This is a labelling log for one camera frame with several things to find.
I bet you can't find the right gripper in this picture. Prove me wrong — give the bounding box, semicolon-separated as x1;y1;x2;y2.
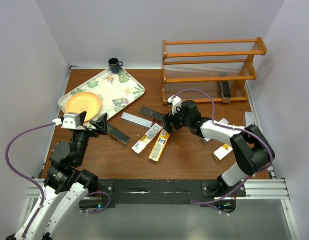
162;105;191;134

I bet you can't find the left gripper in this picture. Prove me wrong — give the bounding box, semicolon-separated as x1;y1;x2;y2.
71;111;108;165

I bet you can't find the white R.O toothpaste box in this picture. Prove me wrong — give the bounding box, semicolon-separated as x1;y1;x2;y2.
132;123;163;157

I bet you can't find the black toothpaste box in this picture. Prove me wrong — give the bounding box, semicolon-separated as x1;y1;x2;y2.
107;123;131;147
218;81;232;104
139;106;168;125

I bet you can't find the orange toothpaste box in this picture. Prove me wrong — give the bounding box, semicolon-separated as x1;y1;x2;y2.
148;129;170;163

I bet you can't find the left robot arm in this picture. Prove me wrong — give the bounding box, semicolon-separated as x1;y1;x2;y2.
4;111;108;240

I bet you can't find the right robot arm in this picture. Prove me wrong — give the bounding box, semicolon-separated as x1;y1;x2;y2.
163;96;276;197

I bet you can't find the wooden shelf rack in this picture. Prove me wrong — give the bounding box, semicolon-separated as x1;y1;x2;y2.
161;37;268;105

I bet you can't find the yellow plate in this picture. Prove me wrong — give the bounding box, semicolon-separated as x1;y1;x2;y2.
65;91;102;122

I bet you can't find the silver toothpaste box left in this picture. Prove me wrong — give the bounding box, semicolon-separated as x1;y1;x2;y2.
121;112;153;129

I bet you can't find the silver toothpaste box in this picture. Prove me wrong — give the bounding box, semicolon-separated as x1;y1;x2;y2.
200;118;231;145
121;112;153;129

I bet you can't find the leaf-patterned tray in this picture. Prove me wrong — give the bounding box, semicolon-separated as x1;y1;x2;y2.
58;68;145;121

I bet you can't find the silver toothpaste box right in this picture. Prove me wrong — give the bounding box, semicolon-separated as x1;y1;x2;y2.
200;118;231;145

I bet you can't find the dark blue mug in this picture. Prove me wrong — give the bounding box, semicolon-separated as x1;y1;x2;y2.
108;58;124;74

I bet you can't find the white yellow toothpaste box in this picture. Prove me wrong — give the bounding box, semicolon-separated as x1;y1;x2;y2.
212;144;233;163

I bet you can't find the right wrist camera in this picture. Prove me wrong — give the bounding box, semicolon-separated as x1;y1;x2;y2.
167;95;182;115

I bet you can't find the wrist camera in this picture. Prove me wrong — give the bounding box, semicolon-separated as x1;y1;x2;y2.
167;95;182;115
52;112;81;130

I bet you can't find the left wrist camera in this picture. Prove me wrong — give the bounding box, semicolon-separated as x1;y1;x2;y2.
52;112;81;130

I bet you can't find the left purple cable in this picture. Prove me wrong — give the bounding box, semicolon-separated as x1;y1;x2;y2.
5;122;58;240

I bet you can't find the purple cable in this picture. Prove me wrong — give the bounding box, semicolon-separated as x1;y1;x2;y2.
173;88;274;218
5;122;58;240

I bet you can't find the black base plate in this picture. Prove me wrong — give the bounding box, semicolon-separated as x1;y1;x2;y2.
97;179;234;208

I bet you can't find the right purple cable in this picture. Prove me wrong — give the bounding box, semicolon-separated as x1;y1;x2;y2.
173;88;274;218

